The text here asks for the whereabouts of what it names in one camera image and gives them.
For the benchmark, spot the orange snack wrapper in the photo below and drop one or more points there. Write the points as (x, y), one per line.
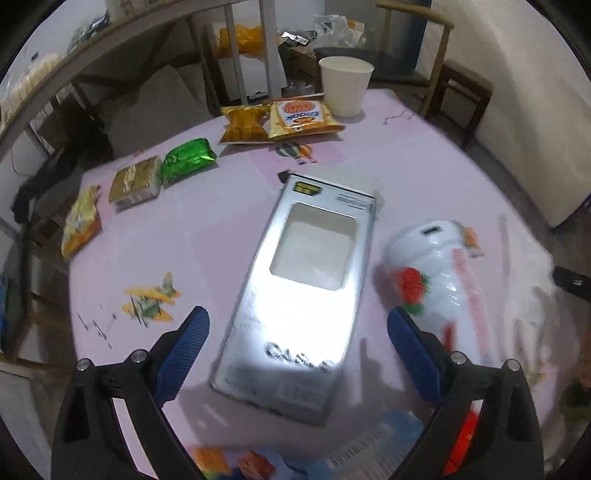
(217, 461)

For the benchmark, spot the silver cardboard box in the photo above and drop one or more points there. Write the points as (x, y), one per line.
(258, 332)

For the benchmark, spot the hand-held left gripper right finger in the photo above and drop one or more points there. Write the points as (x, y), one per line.
(415, 355)

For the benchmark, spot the yellow plastic bag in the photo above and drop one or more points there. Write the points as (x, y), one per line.
(244, 39)

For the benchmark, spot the white paper cup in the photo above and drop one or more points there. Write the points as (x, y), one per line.
(346, 87)

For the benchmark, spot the blue snack packet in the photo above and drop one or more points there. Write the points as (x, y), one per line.
(369, 443)

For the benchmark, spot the orange snack packet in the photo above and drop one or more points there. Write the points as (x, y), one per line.
(300, 117)

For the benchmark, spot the white storage box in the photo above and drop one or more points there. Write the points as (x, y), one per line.
(254, 74)

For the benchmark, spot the grey fabric cushion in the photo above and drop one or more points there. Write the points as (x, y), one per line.
(157, 106)

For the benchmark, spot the red snack packet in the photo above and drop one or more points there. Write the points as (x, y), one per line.
(461, 431)

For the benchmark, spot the black bag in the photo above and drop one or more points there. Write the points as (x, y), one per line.
(41, 184)

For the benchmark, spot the white plastic bag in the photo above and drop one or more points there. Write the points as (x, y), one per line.
(337, 30)

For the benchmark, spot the green foil packet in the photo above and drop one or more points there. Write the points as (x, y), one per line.
(187, 159)

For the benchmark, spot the beige mattress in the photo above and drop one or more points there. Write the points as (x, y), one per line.
(531, 92)

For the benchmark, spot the white cloth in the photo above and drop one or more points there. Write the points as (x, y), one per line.
(531, 323)

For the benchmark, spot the bag of white buns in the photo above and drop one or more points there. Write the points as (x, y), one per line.
(32, 78)

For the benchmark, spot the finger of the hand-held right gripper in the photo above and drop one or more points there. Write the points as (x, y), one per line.
(572, 281)

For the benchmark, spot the yellow crinkled snack packet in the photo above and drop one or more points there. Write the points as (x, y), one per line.
(242, 124)

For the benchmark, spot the white strawberry print bag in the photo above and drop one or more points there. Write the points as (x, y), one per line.
(438, 277)

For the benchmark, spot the silver foil packet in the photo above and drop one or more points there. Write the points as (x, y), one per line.
(293, 38)

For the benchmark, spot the dark wooden stool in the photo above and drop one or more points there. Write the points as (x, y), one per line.
(466, 76)

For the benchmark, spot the gold foil packet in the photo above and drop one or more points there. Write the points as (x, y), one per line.
(134, 180)

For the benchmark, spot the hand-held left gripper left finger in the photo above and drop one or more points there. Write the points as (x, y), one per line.
(182, 355)

